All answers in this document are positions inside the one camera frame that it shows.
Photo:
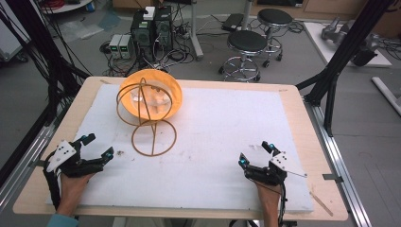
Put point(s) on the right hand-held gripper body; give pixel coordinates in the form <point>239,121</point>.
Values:
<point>268,175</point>

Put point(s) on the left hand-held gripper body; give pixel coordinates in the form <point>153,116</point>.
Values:
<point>77,165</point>

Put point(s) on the person's right hand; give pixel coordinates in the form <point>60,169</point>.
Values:
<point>268,194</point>

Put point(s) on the person's left hand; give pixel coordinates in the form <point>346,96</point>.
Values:
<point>72,189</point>

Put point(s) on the white foam mat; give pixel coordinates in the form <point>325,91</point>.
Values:
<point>205,142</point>

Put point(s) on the thin wooden stick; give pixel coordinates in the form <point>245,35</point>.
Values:
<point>321,204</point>

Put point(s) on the grey metal clamp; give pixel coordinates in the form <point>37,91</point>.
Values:
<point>332,178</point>

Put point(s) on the clear plastic piece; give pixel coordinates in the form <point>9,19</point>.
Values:
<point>151,97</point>

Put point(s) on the orange bowl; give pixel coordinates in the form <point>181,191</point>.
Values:
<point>157,91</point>

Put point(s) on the grey power supply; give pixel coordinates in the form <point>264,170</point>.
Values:
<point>115,45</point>
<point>126,46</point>

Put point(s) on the black round stool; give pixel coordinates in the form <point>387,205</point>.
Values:
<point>275,17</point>
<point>247,42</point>

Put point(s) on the white platform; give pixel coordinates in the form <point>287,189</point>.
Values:
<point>321,47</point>

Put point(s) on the black computer tower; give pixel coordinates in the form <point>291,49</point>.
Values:
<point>164,28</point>
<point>142,34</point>

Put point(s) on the white tube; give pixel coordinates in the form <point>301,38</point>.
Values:
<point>386,94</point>

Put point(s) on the black flat box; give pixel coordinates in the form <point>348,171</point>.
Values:
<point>232,22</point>

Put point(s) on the white round table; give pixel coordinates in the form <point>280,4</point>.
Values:
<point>67,6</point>

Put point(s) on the white box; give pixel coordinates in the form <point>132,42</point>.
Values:
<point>149,13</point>

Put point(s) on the aluminium rail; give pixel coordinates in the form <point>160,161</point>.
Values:
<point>28,151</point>
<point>340,164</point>

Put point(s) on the grey metal post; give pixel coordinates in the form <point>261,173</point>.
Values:
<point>196,31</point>

